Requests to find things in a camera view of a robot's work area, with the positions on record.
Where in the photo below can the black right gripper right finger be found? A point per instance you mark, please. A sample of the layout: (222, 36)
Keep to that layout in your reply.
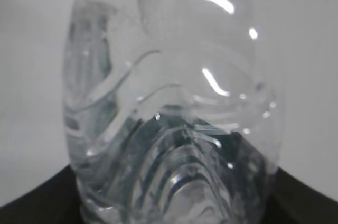
(292, 201)

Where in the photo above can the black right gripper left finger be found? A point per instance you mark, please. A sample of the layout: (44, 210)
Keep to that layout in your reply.
(54, 201)

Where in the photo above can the clear water bottle green label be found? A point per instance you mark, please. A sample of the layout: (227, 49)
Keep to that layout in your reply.
(172, 109)

